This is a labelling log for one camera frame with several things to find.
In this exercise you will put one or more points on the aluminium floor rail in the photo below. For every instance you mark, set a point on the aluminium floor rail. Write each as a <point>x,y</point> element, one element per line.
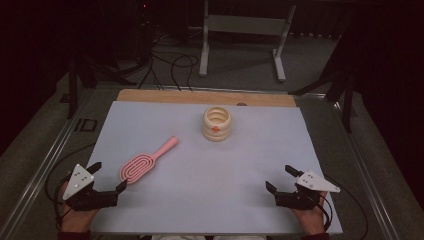
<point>370,186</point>
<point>43,170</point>

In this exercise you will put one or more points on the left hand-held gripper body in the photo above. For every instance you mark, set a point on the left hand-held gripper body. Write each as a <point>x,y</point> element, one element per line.
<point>80,181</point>

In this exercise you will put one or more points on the pink hairbrush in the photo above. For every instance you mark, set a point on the pink hairbrush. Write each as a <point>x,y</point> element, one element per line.
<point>165,148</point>

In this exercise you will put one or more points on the person's right hand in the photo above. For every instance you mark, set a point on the person's right hand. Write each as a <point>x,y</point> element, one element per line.
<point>314,221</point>

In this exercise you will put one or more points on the person's left hand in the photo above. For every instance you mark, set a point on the person's left hand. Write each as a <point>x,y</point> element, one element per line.
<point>78,220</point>

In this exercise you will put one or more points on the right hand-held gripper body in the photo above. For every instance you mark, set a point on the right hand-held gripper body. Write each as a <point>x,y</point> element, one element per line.
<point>313,182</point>

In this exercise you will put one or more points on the black tripod stand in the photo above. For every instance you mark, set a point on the black tripod stand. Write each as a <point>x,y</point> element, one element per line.
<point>72,86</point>
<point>347,100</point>

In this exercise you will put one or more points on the white metal stand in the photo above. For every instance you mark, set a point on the white metal stand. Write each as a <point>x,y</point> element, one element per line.
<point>246,25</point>

